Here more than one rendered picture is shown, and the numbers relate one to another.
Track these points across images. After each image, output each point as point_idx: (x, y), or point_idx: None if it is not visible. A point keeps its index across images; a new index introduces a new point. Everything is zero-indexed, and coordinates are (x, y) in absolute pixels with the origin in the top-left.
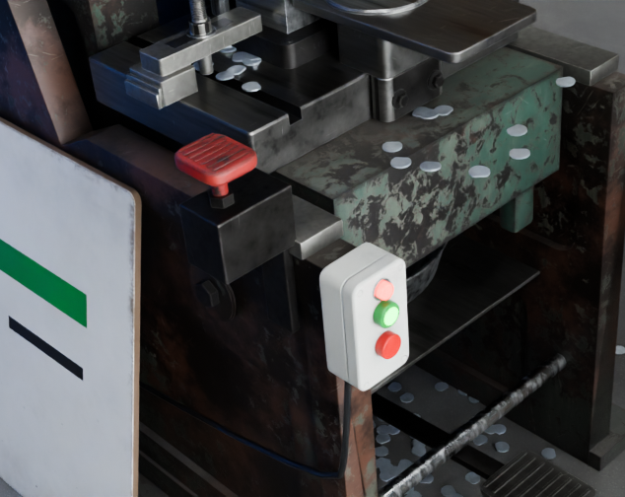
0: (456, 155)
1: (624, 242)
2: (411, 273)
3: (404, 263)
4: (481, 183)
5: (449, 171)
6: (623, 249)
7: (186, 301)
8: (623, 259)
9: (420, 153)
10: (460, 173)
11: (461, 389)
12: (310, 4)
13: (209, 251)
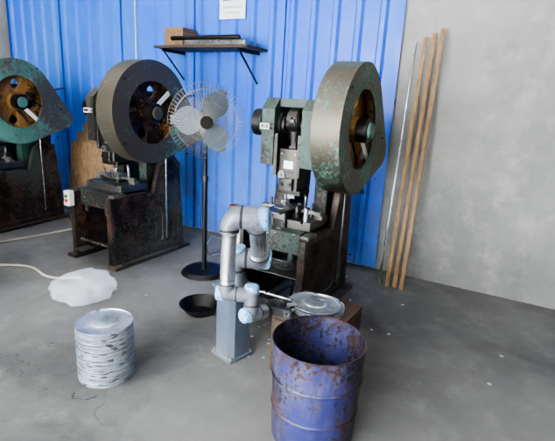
0: (273, 234)
1: (379, 331)
2: (292, 269)
3: (239, 231)
4: (278, 243)
5: (271, 235)
6: (302, 279)
7: None
8: (371, 331)
9: None
10: (274, 238)
11: None
12: (277, 204)
13: None
